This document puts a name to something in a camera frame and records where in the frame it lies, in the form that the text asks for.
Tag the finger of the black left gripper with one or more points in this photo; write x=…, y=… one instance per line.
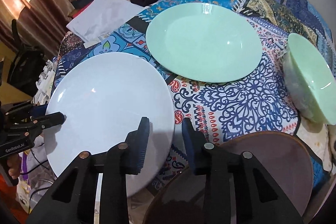
x=50, y=120

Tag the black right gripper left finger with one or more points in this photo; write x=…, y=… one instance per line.
x=71, y=198

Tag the left hand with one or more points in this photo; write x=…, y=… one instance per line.
x=14, y=164

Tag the mint green bowl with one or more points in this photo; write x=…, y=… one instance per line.
x=309, y=80

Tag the dark purple plate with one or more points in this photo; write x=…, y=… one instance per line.
x=283, y=156

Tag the white folded cloth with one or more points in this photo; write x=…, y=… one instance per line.
x=102, y=17

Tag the white plate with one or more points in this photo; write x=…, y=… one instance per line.
x=103, y=99

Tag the mint green plate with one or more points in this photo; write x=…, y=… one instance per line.
x=204, y=42

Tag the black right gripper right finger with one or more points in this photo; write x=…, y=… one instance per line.
x=236, y=181

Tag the blue patchwork tablecloth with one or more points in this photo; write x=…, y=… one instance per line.
x=222, y=111

